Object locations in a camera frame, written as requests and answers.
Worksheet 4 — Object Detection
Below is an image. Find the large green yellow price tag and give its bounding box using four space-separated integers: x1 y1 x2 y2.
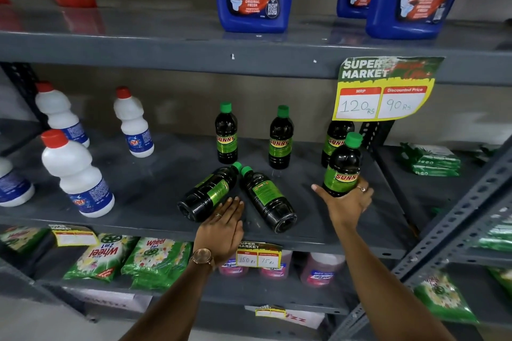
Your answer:
331 56 446 122

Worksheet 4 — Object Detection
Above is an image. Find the person's left hand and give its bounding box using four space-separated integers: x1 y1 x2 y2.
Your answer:
193 197 245 266

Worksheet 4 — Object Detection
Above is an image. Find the rose gold wristwatch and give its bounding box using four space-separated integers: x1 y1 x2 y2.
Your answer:
189 248 217 272

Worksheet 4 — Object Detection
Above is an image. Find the small yellow price tag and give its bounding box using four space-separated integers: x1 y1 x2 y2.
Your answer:
255 305 287 320
235 241 283 269
48 224 100 248

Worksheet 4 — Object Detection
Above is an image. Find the dark bottle green cap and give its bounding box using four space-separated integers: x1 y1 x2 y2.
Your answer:
177 162 243 222
322 132 364 198
215 102 239 165
321 120 356 168
239 166 298 234
268 105 295 170

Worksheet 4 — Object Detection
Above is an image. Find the person's right forearm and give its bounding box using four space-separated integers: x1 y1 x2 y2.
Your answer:
334 225 457 341

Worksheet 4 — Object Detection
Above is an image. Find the white bottle red cap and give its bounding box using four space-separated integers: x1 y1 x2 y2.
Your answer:
35 81 90 149
0 157 36 208
113 86 155 159
41 129 116 218

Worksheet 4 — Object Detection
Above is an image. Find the grey metal shelf rack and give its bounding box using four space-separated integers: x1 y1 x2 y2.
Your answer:
0 0 512 341

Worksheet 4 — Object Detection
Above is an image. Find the person's left forearm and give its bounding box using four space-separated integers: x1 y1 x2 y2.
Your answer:
119 260 217 341

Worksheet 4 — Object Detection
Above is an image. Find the grey slotted angle rack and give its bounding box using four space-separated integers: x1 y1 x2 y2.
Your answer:
328 121 512 341

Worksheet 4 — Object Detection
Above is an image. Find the white printed box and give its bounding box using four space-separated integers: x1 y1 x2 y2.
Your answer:
245 305 325 330
63 288 153 314

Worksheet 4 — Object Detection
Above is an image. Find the green detergent packet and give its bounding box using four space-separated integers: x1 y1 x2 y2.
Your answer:
121 237 193 292
471 223 512 253
413 272 479 324
0 226 49 254
487 267 512 298
63 233 139 284
399 143 462 178

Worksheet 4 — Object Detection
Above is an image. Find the pink liquid bottle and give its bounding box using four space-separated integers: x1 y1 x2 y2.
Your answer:
259 250 293 280
218 258 249 278
299 252 346 289

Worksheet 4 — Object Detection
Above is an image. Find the person's right hand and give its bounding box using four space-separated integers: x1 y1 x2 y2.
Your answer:
311 177 375 233

